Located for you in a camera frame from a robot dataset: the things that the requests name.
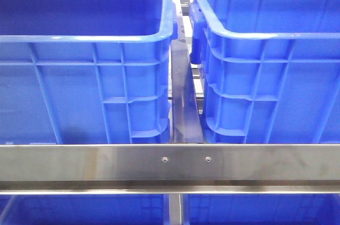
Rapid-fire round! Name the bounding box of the steel lower vertical post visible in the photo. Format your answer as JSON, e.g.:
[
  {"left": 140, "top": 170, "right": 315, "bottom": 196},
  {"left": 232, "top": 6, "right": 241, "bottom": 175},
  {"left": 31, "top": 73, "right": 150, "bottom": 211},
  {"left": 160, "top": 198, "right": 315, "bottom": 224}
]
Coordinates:
[{"left": 166, "top": 194, "right": 185, "bottom": 225}]

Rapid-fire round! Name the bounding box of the blue crate front left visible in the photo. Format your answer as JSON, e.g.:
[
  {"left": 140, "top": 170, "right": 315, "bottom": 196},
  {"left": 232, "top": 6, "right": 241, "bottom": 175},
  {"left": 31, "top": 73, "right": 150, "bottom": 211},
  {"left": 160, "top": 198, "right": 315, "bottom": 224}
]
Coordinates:
[{"left": 1, "top": 0, "right": 177, "bottom": 144}]

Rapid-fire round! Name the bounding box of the steel shelf front rail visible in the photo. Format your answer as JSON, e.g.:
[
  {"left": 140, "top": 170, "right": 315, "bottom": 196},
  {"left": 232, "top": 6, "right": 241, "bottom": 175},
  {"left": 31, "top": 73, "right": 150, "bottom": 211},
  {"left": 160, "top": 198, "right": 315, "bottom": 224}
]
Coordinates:
[{"left": 1, "top": 144, "right": 339, "bottom": 195}]

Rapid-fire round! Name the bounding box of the blue crate lower right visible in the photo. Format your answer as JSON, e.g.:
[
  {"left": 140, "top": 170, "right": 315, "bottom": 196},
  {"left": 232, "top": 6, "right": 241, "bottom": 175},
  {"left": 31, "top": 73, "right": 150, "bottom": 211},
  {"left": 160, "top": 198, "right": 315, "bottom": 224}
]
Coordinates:
[{"left": 184, "top": 194, "right": 339, "bottom": 224}]

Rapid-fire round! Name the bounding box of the steel centre divider bar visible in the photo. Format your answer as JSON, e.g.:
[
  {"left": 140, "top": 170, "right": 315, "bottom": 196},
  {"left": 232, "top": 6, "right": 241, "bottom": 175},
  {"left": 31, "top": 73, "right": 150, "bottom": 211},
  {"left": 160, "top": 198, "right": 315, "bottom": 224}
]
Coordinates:
[{"left": 171, "top": 0, "right": 204, "bottom": 144}]

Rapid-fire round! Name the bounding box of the blue crate lower left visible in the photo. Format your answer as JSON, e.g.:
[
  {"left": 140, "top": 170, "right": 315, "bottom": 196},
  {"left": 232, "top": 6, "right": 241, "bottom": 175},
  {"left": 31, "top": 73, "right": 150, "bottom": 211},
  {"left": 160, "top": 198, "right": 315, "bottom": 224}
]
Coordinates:
[{"left": 1, "top": 195, "right": 169, "bottom": 224}]

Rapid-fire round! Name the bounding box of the blue crate front right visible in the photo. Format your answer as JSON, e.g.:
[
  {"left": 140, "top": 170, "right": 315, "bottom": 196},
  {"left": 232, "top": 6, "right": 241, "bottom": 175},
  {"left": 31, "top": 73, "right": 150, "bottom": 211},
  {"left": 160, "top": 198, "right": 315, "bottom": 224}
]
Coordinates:
[{"left": 190, "top": 0, "right": 339, "bottom": 144}]

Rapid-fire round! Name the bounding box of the blue crate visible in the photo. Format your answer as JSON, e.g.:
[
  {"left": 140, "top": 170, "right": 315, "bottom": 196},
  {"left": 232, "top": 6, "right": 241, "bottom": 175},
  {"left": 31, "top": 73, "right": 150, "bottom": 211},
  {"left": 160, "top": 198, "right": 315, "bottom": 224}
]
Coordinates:
[
  {"left": 190, "top": 0, "right": 339, "bottom": 144},
  {"left": 1, "top": 0, "right": 177, "bottom": 144},
  {"left": 184, "top": 194, "right": 339, "bottom": 224},
  {"left": 1, "top": 195, "right": 169, "bottom": 224}
]

